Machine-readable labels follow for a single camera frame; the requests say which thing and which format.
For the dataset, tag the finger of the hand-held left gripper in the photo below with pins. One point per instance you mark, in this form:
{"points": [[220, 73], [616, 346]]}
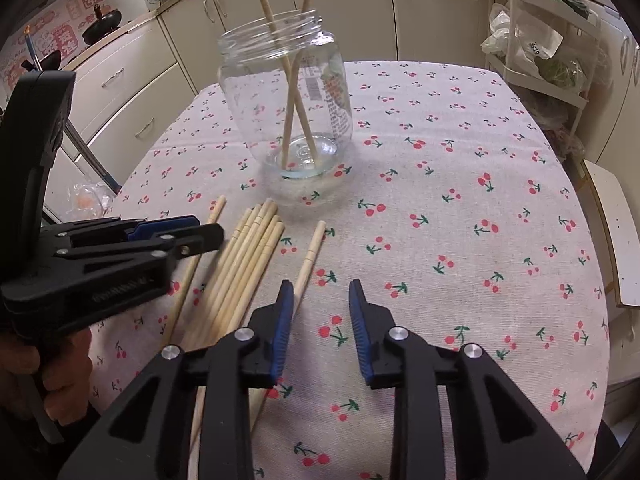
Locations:
{"points": [[160, 226], [200, 240]]}

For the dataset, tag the clear crumpled plastic bag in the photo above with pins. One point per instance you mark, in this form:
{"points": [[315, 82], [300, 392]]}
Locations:
{"points": [[87, 200]]}

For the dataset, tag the pink wall sticker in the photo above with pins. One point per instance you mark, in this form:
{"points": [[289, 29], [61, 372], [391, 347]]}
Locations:
{"points": [[75, 10]]}

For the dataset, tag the cream drawer cabinet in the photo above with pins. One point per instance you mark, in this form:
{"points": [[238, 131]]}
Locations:
{"points": [[125, 80]]}

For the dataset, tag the white plastic bag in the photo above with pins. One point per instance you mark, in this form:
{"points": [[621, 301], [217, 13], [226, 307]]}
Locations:
{"points": [[525, 35]]}

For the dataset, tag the person's left hand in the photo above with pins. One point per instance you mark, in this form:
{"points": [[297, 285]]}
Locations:
{"points": [[62, 360]]}

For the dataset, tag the cream side base cabinet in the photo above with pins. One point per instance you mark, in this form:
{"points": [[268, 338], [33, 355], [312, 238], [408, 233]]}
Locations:
{"points": [[615, 85]]}

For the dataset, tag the bundle of wooden chopsticks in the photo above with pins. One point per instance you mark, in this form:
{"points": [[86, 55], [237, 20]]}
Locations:
{"points": [[245, 255]]}

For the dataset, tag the clear glass jar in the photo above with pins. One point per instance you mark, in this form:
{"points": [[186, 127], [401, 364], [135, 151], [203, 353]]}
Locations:
{"points": [[240, 110]]}

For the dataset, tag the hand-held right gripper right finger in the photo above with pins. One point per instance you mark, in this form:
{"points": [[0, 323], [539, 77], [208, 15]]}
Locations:
{"points": [[360, 330]]}

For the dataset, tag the metal mop pole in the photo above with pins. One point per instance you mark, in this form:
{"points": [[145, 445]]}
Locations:
{"points": [[90, 160]]}

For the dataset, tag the black frying pan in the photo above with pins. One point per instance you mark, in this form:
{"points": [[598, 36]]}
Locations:
{"points": [[47, 59]]}

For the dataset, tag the cream sink base cabinet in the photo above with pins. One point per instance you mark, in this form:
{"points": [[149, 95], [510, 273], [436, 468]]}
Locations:
{"points": [[350, 10]]}

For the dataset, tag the bag of green vegetables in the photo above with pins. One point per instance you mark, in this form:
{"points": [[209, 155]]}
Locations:
{"points": [[560, 70]]}

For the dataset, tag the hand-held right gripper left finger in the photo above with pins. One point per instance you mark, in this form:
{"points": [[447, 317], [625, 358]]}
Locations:
{"points": [[282, 330]]}

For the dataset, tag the white trolley cart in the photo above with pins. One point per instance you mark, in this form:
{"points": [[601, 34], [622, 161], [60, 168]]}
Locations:
{"points": [[550, 5]]}

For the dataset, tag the cherry print tablecloth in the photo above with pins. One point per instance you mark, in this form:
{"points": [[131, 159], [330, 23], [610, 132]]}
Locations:
{"points": [[450, 260]]}

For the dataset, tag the white wooden stool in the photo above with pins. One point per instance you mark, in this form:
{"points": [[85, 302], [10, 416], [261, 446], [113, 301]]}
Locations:
{"points": [[615, 230]]}

